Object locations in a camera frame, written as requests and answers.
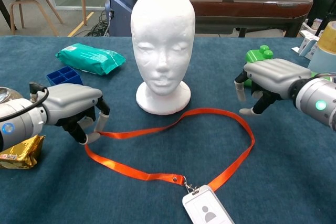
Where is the dark blue table mat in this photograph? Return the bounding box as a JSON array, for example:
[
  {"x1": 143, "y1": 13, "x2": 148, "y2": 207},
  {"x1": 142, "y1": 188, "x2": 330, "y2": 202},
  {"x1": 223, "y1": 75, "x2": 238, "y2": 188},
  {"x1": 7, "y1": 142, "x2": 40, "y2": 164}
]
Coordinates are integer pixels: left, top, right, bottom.
[{"x1": 0, "y1": 36, "x2": 336, "y2": 224}]

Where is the brown packing tape roll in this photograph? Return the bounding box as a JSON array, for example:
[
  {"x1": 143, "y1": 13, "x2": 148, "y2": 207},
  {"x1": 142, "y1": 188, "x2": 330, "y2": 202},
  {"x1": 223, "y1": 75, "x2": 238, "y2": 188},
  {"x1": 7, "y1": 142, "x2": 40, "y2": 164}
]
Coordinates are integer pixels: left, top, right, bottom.
[{"x1": 317, "y1": 22, "x2": 336, "y2": 51}]

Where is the blue grey machine base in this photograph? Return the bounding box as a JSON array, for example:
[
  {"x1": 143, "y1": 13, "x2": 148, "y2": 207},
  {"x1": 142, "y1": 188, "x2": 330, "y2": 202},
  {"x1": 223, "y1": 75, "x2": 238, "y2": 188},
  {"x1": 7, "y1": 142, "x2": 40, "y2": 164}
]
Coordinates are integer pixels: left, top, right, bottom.
[{"x1": 104, "y1": 0, "x2": 140, "y2": 37}]

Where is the brown mahjong table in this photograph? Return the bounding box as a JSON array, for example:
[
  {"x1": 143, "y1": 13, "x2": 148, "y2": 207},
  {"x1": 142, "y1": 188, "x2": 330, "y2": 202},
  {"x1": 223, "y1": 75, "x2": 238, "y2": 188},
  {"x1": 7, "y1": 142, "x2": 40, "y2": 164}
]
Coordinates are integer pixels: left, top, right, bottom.
[{"x1": 154, "y1": 0, "x2": 314, "y2": 38}]

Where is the teal wet wipes pack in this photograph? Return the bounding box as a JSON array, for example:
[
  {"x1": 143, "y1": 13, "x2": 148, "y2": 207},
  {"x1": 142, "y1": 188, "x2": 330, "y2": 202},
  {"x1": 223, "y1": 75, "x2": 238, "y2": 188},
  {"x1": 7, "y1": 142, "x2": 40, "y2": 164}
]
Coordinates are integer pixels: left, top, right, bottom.
[{"x1": 55, "y1": 42, "x2": 127, "y2": 76}]

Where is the gold yellow biscuit packet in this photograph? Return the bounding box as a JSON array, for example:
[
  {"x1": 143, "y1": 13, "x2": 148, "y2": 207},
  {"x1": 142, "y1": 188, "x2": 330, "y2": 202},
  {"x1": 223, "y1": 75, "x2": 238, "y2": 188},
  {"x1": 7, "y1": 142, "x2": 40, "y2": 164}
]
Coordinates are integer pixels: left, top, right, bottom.
[{"x1": 0, "y1": 134, "x2": 46, "y2": 170}]

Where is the light blue cup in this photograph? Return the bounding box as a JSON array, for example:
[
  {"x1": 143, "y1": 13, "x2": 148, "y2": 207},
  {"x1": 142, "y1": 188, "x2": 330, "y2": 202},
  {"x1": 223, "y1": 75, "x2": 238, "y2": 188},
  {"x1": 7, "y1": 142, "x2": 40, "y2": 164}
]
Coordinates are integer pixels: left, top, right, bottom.
[{"x1": 307, "y1": 42, "x2": 336, "y2": 74}]

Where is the white foam mannequin head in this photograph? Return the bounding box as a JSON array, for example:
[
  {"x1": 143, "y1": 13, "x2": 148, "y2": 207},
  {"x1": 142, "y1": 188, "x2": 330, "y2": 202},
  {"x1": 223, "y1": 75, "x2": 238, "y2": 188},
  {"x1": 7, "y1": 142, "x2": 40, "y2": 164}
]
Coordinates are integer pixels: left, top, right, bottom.
[{"x1": 130, "y1": 0, "x2": 196, "y2": 116}]

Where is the black floor cable bundle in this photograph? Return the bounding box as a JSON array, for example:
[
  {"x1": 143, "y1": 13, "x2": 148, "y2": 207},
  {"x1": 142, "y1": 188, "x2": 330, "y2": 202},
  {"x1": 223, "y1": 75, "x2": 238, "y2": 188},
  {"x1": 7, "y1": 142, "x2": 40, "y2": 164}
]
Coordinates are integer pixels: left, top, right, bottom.
[{"x1": 86, "y1": 11, "x2": 111, "y2": 37}]

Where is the blue plastic grid box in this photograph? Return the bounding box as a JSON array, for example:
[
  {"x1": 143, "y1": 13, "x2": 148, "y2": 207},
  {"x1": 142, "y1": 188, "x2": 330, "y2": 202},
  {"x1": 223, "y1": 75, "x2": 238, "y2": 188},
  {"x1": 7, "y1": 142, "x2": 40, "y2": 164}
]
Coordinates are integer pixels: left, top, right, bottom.
[{"x1": 46, "y1": 66, "x2": 84, "y2": 87}]

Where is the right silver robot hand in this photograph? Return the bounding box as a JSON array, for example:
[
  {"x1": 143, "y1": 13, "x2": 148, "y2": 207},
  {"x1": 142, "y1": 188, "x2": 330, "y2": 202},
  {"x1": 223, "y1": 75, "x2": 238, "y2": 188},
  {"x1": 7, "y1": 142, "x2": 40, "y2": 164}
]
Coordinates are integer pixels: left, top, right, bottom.
[{"x1": 234, "y1": 58, "x2": 312, "y2": 116}]

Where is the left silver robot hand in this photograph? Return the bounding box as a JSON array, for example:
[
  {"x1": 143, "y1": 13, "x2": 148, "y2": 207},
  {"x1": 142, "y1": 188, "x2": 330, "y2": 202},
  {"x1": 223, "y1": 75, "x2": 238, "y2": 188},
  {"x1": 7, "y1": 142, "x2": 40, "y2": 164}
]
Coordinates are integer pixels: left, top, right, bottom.
[{"x1": 43, "y1": 83, "x2": 111, "y2": 145}]

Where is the orange lanyard with white badge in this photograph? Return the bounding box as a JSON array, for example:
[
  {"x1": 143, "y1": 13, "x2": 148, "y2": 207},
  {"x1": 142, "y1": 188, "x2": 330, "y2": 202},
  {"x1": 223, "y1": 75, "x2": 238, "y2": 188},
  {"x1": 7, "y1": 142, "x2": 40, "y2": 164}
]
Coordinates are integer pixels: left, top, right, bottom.
[{"x1": 84, "y1": 107, "x2": 256, "y2": 224}]

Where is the green toy building block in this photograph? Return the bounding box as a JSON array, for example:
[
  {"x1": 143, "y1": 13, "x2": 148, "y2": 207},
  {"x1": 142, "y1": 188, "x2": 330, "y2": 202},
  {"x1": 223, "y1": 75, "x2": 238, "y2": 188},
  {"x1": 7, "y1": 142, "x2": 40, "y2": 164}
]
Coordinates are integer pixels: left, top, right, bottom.
[{"x1": 244, "y1": 45, "x2": 275, "y2": 86}]

